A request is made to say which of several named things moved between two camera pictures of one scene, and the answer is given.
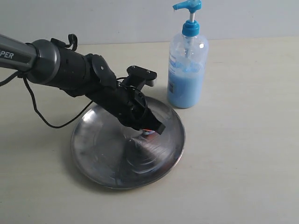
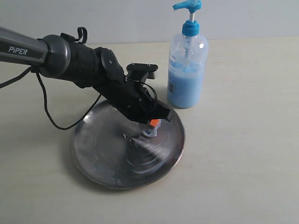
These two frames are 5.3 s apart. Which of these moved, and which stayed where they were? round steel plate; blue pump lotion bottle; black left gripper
Moved: black left gripper
Stayed: blue pump lotion bottle; round steel plate
